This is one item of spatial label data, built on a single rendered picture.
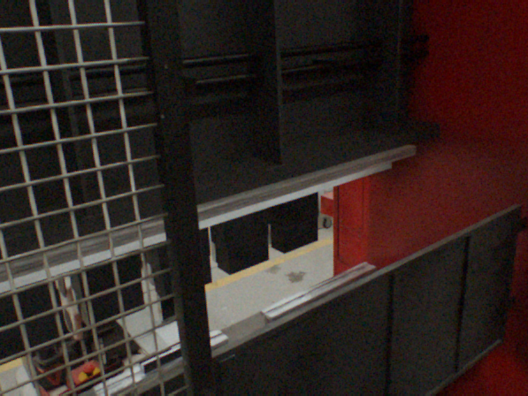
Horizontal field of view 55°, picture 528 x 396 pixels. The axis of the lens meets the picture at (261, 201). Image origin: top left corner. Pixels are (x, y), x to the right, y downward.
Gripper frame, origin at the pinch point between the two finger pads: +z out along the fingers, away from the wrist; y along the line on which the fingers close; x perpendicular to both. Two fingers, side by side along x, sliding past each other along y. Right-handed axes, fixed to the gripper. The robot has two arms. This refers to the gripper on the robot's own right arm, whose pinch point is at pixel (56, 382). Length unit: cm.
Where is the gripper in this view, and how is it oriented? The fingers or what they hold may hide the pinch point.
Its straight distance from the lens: 182.9
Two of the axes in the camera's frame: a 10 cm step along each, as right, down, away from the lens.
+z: 2.3, 9.6, 1.7
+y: 7.0, -0.4, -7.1
